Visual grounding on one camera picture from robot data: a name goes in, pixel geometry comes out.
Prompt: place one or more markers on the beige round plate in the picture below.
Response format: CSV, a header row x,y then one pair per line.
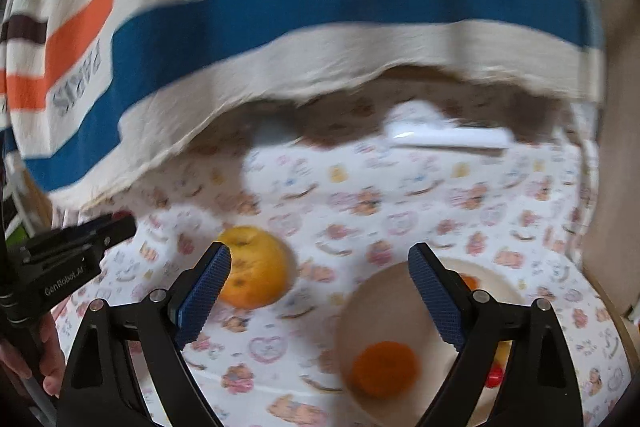
x,y
387,307

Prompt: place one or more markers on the striped Paris cloth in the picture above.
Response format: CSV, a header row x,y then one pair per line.
x,y
96,92

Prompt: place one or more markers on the orange mandarin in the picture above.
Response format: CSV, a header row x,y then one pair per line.
x,y
384,370
473,283

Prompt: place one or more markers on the wooden shelf unit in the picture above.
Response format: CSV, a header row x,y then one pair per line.
x,y
611,250

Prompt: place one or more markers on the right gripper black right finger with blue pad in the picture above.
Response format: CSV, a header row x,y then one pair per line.
x,y
539,386

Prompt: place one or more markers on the person's left hand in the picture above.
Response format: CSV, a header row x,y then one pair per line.
x,y
48,358

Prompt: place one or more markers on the orange mandarin on plate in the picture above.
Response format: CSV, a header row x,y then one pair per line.
x,y
473,283

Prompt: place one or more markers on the red cherry tomato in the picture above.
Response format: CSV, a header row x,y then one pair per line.
x,y
495,376

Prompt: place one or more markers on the yellow cherry tomato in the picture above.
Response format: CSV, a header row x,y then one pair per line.
x,y
502,353

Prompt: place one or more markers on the white remote control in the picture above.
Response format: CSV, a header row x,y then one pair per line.
x,y
423,124

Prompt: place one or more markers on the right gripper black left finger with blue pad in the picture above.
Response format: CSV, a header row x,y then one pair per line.
x,y
100,386

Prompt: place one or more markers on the large yellow grapefruit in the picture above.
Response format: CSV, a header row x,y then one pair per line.
x,y
261,268

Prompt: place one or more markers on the baby bear print sheet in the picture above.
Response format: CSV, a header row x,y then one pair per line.
x,y
327,182

